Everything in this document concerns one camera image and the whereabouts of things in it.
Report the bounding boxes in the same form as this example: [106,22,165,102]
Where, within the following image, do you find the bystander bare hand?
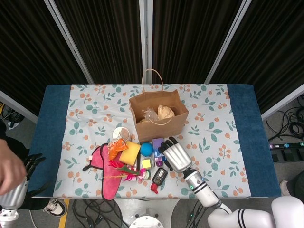
[0,139,27,196]

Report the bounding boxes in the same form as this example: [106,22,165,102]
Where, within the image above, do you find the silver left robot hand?
[0,153,52,210]

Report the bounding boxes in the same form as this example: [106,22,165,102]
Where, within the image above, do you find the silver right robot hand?
[158,137,192,173]

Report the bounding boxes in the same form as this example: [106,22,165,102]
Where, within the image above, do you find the blue and purple toy block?
[153,149,167,169]

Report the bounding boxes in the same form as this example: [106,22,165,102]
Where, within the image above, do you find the bagged bread snack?
[157,104,176,121]

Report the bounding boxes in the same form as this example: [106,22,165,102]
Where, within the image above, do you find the round grey robot base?
[130,215,164,228]

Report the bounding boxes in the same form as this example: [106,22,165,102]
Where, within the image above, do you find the brown paper bag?
[128,68,190,143]

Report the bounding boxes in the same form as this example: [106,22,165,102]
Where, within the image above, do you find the bystander black trousers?
[0,118,30,164]

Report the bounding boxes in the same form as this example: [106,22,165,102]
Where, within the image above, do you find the light purple cube block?
[152,137,167,152]

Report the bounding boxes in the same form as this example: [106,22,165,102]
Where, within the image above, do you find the black ink bottle red cap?
[150,167,168,193]

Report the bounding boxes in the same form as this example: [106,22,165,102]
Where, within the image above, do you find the clear round pin container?
[143,155,156,171]

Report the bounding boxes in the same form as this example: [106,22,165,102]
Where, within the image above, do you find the blue ball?
[140,143,154,157]

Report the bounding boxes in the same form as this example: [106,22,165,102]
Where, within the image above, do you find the white sneaker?
[44,199,67,217]

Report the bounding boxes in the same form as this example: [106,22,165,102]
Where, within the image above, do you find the white bottle cap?
[128,166,140,182]

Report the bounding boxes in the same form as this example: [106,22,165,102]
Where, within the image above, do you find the yellow sponge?
[118,141,141,166]

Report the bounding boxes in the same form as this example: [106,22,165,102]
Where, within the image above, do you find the yellow floor tape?
[58,199,71,228]

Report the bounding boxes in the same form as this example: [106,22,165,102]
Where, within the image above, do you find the colourful feather shuttlecock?
[104,159,152,183]

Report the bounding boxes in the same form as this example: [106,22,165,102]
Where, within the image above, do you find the blue fabric table cover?
[27,84,282,198]

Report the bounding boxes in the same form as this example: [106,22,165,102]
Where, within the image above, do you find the clear round plastic tub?
[112,126,132,142]

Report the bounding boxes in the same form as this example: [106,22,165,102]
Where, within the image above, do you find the orange snack packet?
[108,138,129,160]

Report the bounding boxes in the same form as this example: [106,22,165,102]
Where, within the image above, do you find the pink towel with black trim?
[82,143,123,200]

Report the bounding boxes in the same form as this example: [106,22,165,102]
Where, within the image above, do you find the floral print tablecloth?
[53,83,252,199]

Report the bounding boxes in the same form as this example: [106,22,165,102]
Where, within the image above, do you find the black power strip coloured sockets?
[269,142,304,151]

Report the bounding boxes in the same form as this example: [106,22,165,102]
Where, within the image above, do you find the plain black power strip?
[270,149,304,163]

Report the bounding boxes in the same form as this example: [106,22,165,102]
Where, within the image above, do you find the grey sneaker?
[279,180,292,197]

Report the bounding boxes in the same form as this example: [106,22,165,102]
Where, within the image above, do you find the black ribbed partition panel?
[0,0,95,124]
[204,0,304,121]
[44,0,152,85]
[140,0,252,85]

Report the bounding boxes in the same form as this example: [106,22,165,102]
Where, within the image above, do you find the black floor cable bundle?
[0,102,22,129]
[265,95,304,143]
[182,198,209,228]
[71,198,129,228]

